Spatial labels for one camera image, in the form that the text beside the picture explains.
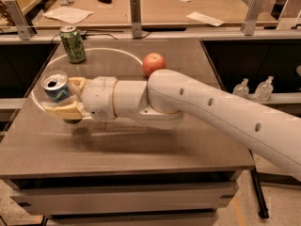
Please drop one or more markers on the wooden back desk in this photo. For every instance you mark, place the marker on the wooden back desk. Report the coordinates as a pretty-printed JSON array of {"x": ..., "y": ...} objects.
[{"x": 154, "y": 13}]

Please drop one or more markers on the right white paper sheet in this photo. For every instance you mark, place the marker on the right white paper sheet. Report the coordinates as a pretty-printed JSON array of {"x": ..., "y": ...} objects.
[{"x": 199, "y": 18}]

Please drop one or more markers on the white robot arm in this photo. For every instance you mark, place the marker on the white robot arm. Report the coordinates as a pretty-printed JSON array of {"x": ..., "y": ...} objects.
[{"x": 162, "y": 100}]

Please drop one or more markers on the left metal bracket post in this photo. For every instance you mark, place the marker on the left metal bracket post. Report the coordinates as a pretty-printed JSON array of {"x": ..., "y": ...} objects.
[{"x": 23, "y": 28}]

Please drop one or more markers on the right metal bracket post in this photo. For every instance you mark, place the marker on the right metal bracket post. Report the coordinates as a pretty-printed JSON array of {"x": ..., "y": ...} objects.
[{"x": 253, "y": 13}]

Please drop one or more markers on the white drawer cabinet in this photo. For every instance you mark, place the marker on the white drawer cabinet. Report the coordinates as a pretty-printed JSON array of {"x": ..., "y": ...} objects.
[{"x": 157, "y": 205}]

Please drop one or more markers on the left white paper sheet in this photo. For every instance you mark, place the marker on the left white paper sheet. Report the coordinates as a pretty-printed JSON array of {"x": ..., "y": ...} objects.
[{"x": 68, "y": 15}]

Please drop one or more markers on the Red Bull can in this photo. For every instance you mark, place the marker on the Red Bull can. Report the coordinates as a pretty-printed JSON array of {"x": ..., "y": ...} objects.
[{"x": 55, "y": 84}]

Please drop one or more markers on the right clear sanitizer bottle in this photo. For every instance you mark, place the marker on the right clear sanitizer bottle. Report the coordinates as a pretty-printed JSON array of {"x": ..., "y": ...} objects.
[{"x": 264, "y": 89}]

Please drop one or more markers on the clear sanitizer bottle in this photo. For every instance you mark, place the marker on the clear sanitizer bottle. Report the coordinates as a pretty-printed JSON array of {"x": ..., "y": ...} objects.
[
  {"x": 264, "y": 89},
  {"x": 241, "y": 89}
]

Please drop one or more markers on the left clear sanitizer bottle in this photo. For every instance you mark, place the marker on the left clear sanitizer bottle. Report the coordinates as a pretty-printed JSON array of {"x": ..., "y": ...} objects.
[{"x": 241, "y": 89}]

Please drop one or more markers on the green soda can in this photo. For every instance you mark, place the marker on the green soda can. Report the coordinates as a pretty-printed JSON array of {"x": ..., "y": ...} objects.
[{"x": 72, "y": 42}]

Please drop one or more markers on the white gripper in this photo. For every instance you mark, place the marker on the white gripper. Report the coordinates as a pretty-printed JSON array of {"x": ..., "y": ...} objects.
[{"x": 99, "y": 97}]

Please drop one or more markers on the red apple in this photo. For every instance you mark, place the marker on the red apple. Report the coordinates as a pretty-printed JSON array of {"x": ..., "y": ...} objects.
[{"x": 153, "y": 62}]

